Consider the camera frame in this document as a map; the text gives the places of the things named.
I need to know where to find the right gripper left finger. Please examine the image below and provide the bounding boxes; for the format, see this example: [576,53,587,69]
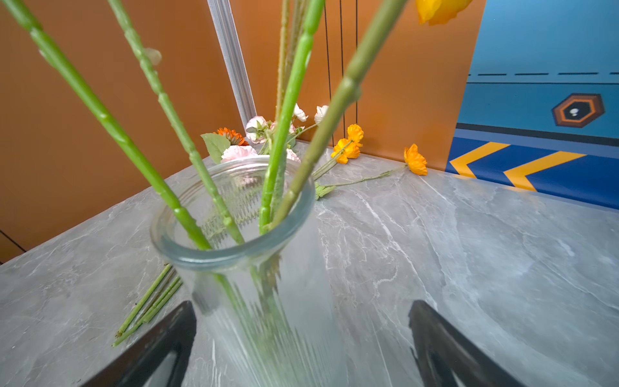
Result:
[84,301,197,386]

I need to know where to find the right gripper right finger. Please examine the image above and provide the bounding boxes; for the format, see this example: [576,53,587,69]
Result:
[409,300,522,386]

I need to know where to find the pink carnation flower stem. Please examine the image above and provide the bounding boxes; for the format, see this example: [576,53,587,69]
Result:
[112,144,301,348]

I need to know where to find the clear ribbed glass vase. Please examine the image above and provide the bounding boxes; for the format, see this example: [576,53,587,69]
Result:
[150,156,348,386]

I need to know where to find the orange poppy stem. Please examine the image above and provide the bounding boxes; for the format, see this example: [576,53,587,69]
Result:
[312,124,428,200]

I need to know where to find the pale pink flower spray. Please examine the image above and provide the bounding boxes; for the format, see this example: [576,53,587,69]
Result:
[244,103,330,146]

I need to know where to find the white rose stem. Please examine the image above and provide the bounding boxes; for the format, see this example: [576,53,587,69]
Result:
[270,1,407,230]

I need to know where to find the cream rose stem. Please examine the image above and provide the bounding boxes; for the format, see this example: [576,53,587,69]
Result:
[3,1,211,250]

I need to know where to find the pink rose branch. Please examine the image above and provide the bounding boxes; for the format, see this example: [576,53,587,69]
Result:
[109,0,244,244]

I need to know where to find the small orange flower sprig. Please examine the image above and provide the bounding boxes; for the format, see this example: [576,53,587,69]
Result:
[270,0,475,214]

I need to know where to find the large orange rose stem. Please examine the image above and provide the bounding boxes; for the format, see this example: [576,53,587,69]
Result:
[260,1,325,234]

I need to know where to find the left aluminium corner post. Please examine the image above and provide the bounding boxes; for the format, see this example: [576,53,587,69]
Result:
[207,0,256,127]

